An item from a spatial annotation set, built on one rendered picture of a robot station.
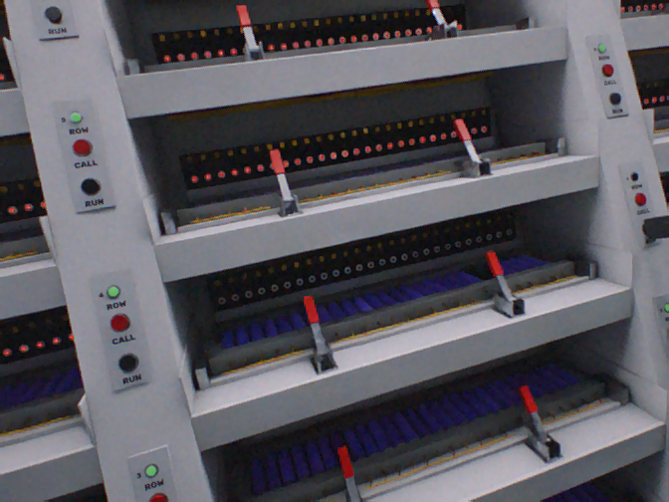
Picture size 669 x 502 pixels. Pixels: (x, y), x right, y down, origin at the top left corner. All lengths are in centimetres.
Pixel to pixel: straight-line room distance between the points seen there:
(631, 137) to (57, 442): 83
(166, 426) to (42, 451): 13
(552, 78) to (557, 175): 18
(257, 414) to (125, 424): 14
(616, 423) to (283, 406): 48
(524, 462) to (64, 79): 73
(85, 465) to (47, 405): 10
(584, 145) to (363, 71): 34
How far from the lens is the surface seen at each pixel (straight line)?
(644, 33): 85
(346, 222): 51
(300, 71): 55
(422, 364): 54
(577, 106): 73
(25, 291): 54
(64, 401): 60
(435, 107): 82
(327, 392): 51
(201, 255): 49
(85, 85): 56
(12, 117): 58
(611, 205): 70
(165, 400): 51
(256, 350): 56
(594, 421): 75
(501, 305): 61
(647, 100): 108
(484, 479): 64
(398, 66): 59
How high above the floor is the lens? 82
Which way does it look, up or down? 2 degrees up
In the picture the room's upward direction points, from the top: 13 degrees counter-clockwise
